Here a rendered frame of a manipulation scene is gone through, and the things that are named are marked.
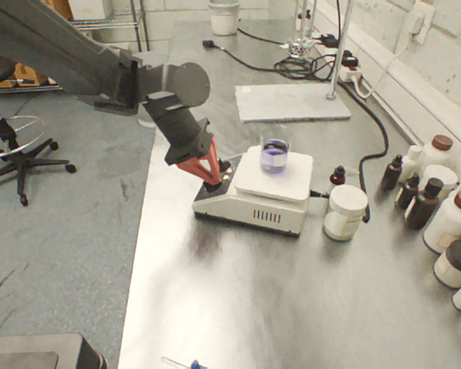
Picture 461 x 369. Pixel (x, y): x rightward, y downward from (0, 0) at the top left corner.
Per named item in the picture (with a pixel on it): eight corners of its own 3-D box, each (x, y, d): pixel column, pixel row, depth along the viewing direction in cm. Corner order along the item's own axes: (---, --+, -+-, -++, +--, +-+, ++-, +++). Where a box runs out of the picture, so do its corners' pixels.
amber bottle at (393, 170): (385, 191, 64) (399, 161, 58) (376, 182, 66) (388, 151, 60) (398, 188, 64) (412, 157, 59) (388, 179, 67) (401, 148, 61)
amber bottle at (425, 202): (429, 226, 57) (454, 186, 50) (413, 231, 56) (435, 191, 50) (414, 211, 60) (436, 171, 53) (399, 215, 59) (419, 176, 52)
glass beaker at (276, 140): (294, 170, 55) (301, 131, 50) (272, 184, 53) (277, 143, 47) (270, 155, 59) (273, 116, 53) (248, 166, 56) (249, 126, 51)
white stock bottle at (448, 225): (415, 234, 56) (442, 189, 48) (440, 224, 57) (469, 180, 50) (441, 260, 51) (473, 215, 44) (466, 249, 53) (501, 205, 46)
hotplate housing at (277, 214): (190, 215, 59) (187, 183, 54) (213, 171, 68) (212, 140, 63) (313, 242, 54) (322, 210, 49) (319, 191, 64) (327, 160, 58)
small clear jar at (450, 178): (438, 191, 64) (452, 166, 59) (446, 211, 60) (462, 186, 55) (409, 187, 65) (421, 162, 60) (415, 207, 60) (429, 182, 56)
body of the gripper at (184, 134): (212, 125, 56) (190, 88, 53) (205, 154, 48) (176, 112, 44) (182, 140, 58) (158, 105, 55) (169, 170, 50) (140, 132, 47)
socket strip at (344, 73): (343, 83, 101) (346, 69, 98) (310, 41, 131) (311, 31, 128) (359, 82, 102) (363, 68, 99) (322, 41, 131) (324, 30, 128)
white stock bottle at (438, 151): (438, 176, 67) (460, 137, 61) (435, 191, 64) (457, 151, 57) (413, 167, 70) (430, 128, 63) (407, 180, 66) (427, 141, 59)
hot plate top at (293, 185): (232, 190, 52) (232, 186, 52) (249, 148, 61) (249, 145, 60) (306, 205, 50) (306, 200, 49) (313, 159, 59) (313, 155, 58)
